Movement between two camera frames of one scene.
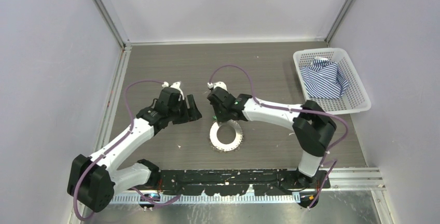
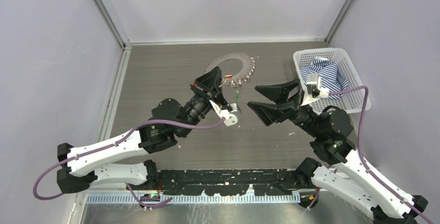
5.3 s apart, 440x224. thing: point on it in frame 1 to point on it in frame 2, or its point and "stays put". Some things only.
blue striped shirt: x=324 y=79 stays put
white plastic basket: x=355 y=99 stays put
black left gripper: x=190 y=114 to x=211 y=84
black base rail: x=232 y=182 stays put
